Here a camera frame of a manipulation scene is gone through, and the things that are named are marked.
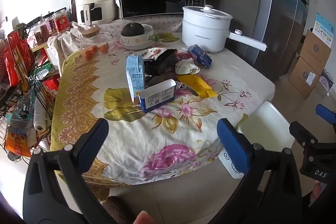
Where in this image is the dark printed bag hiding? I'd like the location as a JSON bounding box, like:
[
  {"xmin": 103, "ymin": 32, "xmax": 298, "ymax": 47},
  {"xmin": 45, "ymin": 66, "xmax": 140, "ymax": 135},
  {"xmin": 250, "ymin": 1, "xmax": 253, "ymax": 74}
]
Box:
[{"xmin": 319, "ymin": 69, "xmax": 335, "ymax": 94}]

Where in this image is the dark green squash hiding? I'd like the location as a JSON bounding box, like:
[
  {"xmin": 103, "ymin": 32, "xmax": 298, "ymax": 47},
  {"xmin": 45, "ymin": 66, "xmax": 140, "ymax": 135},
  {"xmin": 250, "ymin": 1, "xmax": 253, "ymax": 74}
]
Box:
[{"xmin": 121, "ymin": 22, "xmax": 145, "ymax": 37}]

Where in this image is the dark blue carton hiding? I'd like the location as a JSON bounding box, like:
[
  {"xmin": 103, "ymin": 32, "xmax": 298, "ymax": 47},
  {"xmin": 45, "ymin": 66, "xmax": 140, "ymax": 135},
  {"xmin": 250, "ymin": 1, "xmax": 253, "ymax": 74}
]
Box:
[{"xmin": 188, "ymin": 44, "xmax": 213, "ymax": 68}]

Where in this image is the brown round stool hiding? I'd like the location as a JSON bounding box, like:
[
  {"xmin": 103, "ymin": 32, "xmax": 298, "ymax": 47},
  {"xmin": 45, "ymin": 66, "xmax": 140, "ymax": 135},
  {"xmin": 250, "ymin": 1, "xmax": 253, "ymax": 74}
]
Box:
[{"xmin": 101, "ymin": 195, "xmax": 137, "ymax": 224}]

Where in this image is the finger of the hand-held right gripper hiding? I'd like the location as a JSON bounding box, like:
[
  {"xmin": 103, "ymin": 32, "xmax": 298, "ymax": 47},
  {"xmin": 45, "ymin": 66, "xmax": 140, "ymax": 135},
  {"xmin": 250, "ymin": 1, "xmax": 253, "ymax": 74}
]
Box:
[
  {"xmin": 315, "ymin": 104, "xmax": 336, "ymax": 125},
  {"xmin": 289, "ymin": 121, "xmax": 319, "ymax": 151}
]

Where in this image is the black wire rack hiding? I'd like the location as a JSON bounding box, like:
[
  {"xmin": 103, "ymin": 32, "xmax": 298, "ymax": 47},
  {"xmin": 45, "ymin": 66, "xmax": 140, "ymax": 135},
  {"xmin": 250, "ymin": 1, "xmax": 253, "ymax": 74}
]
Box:
[{"xmin": 0, "ymin": 25, "xmax": 61, "ymax": 161}]

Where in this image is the white plastic trash bin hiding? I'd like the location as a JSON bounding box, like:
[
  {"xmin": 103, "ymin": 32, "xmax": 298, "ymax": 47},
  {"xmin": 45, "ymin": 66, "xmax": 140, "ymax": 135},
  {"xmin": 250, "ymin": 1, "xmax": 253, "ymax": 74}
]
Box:
[{"xmin": 218, "ymin": 101, "xmax": 296, "ymax": 179}]

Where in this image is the blue wall poster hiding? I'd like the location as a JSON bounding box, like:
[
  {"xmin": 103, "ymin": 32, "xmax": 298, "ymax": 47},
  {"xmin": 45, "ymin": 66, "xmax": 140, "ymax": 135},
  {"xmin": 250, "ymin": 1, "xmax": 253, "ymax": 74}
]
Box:
[{"xmin": 312, "ymin": 14, "xmax": 336, "ymax": 42}]

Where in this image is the white electric cooking pot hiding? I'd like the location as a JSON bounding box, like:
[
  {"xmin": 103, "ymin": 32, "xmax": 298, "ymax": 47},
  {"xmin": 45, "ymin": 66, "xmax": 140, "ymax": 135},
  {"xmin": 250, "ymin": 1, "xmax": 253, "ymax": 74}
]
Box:
[{"xmin": 182, "ymin": 4, "xmax": 268, "ymax": 52}]

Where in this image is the orange packet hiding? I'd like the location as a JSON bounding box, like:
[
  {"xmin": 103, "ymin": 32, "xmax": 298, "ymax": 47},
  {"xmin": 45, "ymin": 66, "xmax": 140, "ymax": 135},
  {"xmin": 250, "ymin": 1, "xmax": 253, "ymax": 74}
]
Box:
[{"xmin": 5, "ymin": 130, "xmax": 33, "ymax": 157}]

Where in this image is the large cardboard box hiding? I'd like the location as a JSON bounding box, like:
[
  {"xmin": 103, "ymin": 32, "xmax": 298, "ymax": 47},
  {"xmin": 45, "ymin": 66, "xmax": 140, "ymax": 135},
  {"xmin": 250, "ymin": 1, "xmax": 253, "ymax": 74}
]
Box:
[{"xmin": 289, "ymin": 56, "xmax": 324, "ymax": 100}]

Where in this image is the white ceramic bowl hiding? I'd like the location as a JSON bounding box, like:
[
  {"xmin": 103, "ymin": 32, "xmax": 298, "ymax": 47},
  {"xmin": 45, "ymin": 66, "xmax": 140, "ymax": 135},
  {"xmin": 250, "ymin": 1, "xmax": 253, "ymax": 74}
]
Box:
[{"xmin": 120, "ymin": 24, "xmax": 158, "ymax": 51}]

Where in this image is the light blue milk carton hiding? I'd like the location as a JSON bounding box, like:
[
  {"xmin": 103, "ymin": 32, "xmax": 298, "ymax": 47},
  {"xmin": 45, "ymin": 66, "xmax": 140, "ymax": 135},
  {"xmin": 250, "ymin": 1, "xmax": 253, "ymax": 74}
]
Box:
[{"xmin": 126, "ymin": 55, "xmax": 146, "ymax": 105}]

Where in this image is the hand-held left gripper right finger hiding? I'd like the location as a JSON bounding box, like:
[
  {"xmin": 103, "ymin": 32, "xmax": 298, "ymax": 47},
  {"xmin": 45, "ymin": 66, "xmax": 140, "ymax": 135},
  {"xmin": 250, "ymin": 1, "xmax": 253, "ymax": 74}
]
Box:
[{"xmin": 210, "ymin": 118, "xmax": 305, "ymax": 224}]

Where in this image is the floral tablecloth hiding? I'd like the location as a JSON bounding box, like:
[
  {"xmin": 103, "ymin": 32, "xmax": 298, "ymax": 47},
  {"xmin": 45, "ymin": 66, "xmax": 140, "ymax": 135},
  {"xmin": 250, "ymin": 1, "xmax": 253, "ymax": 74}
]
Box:
[{"xmin": 50, "ymin": 18, "xmax": 276, "ymax": 185}]

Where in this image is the glass jar with wooden lid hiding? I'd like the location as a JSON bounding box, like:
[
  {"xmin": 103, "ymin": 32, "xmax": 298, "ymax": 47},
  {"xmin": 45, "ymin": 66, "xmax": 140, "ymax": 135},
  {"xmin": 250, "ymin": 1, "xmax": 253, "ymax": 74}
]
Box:
[{"xmin": 79, "ymin": 25, "xmax": 116, "ymax": 59}]

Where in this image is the white thread spool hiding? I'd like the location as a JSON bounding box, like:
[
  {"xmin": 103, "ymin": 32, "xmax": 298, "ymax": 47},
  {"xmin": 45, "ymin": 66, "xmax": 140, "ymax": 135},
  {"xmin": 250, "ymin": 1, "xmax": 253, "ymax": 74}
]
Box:
[{"xmin": 33, "ymin": 101, "xmax": 49, "ymax": 131}]

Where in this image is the red packet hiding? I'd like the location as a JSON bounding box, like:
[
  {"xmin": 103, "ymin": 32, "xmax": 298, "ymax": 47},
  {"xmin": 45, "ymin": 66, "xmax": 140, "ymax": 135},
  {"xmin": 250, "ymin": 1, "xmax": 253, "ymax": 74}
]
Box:
[{"xmin": 4, "ymin": 31, "xmax": 36, "ymax": 85}]

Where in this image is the small cardboard box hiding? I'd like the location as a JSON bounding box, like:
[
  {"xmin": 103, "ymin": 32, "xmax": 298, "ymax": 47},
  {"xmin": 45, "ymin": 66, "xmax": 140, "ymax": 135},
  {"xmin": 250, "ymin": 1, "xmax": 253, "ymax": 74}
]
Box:
[{"xmin": 299, "ymin": 30, "xmax": 332, "ymax": 75}]

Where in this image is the white tissue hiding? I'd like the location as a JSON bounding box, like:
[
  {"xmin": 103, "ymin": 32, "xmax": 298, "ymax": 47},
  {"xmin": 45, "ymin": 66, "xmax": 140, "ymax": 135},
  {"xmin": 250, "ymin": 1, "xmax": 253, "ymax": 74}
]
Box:
[{"xmin": 175, "ymin": 59, "xmax": 200, "ymax": 75}]

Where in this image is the red label glass jar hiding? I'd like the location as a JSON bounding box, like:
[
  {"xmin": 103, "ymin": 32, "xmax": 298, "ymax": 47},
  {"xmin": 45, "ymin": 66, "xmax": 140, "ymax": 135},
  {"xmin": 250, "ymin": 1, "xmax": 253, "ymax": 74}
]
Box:
[{"xmin": 54, "ymin": 10, "xmax": 71, "ymax": 31}]

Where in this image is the white red snack wrapper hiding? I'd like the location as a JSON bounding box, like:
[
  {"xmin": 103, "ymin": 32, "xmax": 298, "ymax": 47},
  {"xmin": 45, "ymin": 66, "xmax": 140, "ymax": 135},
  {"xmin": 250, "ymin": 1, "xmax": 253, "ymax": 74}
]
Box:
[{"xmin": 140, "ymin": 48, "xmax": 168, "ymax": 59}]

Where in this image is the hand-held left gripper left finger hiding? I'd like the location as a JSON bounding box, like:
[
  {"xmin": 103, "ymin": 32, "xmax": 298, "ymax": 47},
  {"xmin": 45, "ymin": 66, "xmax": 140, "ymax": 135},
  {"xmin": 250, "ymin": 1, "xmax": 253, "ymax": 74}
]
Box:
[{"xmin": 23, "ymin": 118, "xmax": 124, "ymax": 224}]

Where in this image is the grey refrigerator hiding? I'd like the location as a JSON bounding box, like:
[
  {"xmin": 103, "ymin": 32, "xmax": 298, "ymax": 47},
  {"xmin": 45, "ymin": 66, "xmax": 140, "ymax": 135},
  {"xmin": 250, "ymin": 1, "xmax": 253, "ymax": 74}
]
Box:
[{"xmin": 252, "ymin": 0, "xmax": 318, "ymax": 81}]

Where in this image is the person's left hand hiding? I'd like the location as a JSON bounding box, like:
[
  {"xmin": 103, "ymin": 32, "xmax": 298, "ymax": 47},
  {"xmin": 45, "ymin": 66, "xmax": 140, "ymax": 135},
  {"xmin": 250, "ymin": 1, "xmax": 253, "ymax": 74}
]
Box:
[{"xmin": 133, "ymin": 210, "xmax": 155, "ymax": 224}]

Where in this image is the glass jar of red food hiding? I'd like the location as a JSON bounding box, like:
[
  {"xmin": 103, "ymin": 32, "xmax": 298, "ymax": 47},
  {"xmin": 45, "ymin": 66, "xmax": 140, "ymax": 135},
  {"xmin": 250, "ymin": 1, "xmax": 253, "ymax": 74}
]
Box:
[
  {"xmin": 45, "ymin": 17, "xmax": 57, "ymax": 33},
  {"xmin": 34, "ymin": 22, "xmax": 49, "ymax": 43}
]

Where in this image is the black plastic tray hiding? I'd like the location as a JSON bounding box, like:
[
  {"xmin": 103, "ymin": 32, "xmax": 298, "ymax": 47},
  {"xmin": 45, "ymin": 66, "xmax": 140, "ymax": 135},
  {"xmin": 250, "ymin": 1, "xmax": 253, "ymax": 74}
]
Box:
[{"xmin": 143, "ymin": 49, "xmax": 179, "ymax": 76}]

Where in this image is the yellow wrapper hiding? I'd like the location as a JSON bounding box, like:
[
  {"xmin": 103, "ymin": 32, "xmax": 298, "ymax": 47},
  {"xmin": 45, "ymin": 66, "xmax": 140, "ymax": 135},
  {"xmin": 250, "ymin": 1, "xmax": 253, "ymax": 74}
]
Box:
[{"xmin": 176, "ymin": 74, "xmax": 218, "ymax": 98}]

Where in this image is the blue white box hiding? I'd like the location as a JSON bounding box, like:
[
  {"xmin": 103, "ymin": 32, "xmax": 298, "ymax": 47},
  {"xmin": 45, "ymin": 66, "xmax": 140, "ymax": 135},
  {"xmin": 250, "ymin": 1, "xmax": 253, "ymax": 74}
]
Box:
[{"xmin": 138, "ymin": 79, "xmax": 177, "ymax": 113}]

